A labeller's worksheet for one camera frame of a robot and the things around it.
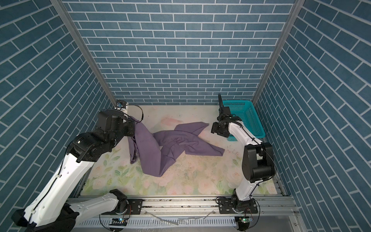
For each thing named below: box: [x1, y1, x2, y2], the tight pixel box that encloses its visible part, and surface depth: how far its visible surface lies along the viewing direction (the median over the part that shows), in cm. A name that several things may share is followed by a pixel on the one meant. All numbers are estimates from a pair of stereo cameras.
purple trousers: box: [127, 116, 225, 177], surface depth 95 cm
